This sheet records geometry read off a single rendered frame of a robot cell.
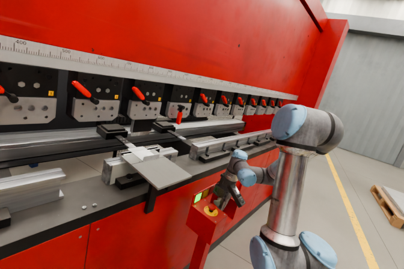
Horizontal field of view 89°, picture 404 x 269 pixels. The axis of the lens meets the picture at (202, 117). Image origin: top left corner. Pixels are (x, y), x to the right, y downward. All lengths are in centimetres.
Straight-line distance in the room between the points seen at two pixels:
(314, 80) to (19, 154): 265
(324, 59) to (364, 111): 564
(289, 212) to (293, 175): 11
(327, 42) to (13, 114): 273
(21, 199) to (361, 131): 825
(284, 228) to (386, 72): 790
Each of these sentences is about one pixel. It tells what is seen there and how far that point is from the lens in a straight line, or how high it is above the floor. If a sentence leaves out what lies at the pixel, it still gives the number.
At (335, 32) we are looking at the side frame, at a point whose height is 216.
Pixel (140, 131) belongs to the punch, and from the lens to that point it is 98.
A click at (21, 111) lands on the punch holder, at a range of 75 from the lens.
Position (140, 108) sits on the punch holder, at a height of 122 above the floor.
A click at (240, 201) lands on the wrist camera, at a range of 112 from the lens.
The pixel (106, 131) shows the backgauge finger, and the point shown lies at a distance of 116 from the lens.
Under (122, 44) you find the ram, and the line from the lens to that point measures 80.
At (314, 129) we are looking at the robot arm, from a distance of 68.
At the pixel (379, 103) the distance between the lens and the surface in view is 840.
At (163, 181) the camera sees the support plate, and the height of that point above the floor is 100.
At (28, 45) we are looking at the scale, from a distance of 72.
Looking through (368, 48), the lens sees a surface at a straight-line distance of 841.
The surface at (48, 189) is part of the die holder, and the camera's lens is 91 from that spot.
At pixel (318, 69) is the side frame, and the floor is 174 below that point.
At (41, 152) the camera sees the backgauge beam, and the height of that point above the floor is 93.
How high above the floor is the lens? 144
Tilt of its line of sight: 13 degrees down
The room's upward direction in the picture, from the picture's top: 14 degrees clockwise
